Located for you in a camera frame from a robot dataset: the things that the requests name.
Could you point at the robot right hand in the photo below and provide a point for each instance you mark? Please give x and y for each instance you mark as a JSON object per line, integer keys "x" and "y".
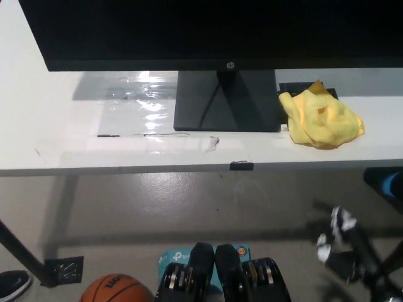
{"x": 341, "y": 221}

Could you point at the yellow microfibre cloth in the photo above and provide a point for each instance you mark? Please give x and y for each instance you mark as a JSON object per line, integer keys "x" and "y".
{"x": 324, "y": 122}

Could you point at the black tape patch on desk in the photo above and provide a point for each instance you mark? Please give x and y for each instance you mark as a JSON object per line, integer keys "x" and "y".
{"x": 292, "y": 87}

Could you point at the black HP monitor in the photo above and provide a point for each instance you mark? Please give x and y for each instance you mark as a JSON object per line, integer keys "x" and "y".
{"x": 157, "y": 31}

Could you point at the black object with blue part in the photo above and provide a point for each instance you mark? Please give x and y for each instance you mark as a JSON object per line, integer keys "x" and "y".
{"x": 374, "y": 179}

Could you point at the small black tape piece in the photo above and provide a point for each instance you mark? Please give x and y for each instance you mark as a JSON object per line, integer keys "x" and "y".
{"x": 241, "y": 165}

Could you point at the crumpled clear tape piece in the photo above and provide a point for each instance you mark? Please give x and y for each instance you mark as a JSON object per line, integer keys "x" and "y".
{"x": 212, "y": 144}

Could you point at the teal tp-link box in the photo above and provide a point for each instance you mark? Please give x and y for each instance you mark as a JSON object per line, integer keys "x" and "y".
{"x": 173, "y": 256}

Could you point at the orange basketball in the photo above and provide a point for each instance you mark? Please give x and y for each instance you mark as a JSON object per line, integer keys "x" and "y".
{"x": 116, "y": 289}

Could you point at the clear plastic sheet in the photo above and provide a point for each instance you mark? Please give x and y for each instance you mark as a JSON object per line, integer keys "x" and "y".
{"x": 126, "y": 104}

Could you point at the thin black tape strip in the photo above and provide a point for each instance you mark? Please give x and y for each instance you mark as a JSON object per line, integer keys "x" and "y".
{"x": 108, "y": 136}

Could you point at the black sneaker with white sole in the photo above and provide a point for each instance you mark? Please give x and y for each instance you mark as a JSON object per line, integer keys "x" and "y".
{"x": 14, "y": 284}

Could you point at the black metal frame leg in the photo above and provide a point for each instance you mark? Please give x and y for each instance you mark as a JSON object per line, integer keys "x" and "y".
{"x": 19, "y": 248}
{"x": 393, "y": 259}

